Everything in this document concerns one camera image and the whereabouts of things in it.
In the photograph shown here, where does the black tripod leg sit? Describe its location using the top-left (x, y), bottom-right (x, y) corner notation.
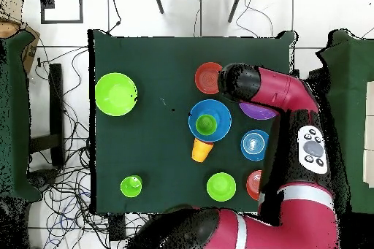
top-left (151, 0), bottom-right (165, 15)
top-left (227, 0), bottom-right (246, 24)

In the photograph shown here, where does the green stepped cup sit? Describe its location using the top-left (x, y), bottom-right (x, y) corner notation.
top-left (120, 175), bottom-right (143, 199)

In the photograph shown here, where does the orange bowl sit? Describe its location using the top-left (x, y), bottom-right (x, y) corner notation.
top-left (245, 169), bottom-right (263, 202)
top-left (194, 61), bottom-right (224, 96)

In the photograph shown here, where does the brown cardboard box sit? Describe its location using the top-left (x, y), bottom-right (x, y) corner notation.
top-left (0, 20), bottom-right (41, 72)

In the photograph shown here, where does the orange-yellow stepped cup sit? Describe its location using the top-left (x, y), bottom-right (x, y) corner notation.
top-left (191, 137), bottom-right (215, 164)

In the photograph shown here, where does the large blue bowl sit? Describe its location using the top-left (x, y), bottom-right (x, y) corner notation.
top-left (188, 99), bottom-right (232, 143)

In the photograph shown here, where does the green cloth side table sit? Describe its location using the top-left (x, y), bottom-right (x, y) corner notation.
top-left (315, 29), bottom-right (374, 215)
top-left (0, 31), bottom-right (42, 202)

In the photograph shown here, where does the small light green bowl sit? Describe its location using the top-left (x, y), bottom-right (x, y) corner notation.
top-left (206, 172), bottom-right (237, 202)

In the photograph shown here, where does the small blue bowl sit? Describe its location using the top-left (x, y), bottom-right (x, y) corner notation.
top-left (240, 129), bottom-right (270, 162)

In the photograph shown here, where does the purple bowl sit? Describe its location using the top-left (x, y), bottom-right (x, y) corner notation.
top-left (238, 101), bottom-right (278, 121)

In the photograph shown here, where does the grey stand base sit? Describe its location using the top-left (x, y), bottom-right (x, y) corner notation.
top-left (27, 168), bottom-right (59, 192)

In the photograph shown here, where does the dark green tablecloth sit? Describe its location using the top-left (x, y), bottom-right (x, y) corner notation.
top-left (88, 28), bottom-right (297, 215)

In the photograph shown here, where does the black box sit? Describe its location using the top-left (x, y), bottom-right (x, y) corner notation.
top-left (306, 67), bottom-right (329, 98)

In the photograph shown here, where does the large green bowl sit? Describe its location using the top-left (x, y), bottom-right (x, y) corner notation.
top-left (94, 72), bottom-right (138, 118)

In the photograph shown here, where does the black floor stand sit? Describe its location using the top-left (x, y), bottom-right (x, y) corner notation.
top-left (28, 63), bottom-right (66, 168)

